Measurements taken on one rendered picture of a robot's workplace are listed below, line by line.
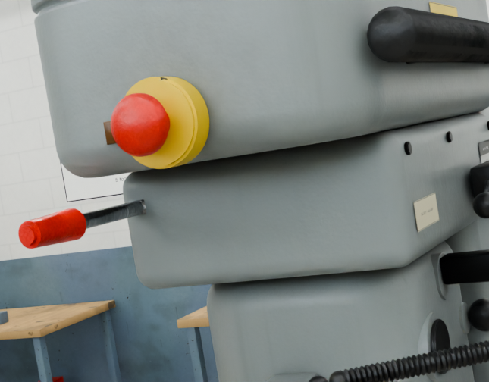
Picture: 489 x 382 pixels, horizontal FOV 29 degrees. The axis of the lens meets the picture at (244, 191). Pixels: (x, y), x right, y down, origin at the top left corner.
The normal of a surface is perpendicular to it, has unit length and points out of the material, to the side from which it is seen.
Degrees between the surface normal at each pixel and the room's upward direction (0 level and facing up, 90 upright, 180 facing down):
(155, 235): 90
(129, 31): 90
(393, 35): 90
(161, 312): 90
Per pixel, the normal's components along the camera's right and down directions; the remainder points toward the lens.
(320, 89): 0.22, 0.02
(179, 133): -0.44, 0.12
